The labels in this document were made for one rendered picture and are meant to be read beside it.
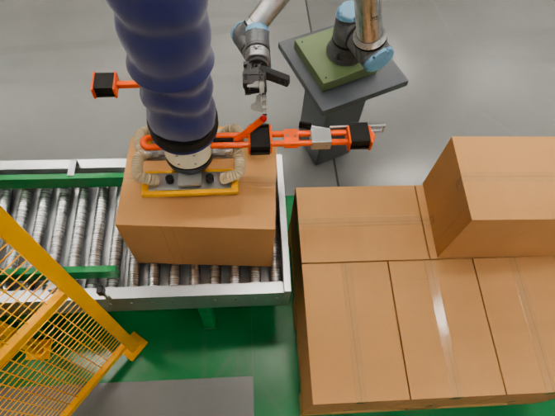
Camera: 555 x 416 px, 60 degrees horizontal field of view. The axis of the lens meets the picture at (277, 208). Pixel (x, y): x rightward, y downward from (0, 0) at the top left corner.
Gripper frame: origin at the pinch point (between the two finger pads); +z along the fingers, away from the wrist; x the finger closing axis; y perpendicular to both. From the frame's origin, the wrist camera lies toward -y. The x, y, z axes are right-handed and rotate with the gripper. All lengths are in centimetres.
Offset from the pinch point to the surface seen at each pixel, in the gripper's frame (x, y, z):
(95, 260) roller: -63, 81, 31
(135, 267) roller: -64, 63, 35
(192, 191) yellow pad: -12.5, 26.6, 24.9
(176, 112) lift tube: 26.8, 23.2, 19.7
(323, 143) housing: -5.8, -19.9, 12.0
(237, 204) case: -29.5, 13.0, 22.6
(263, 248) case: -49, 5, 34
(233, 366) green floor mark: -121, 27, 72
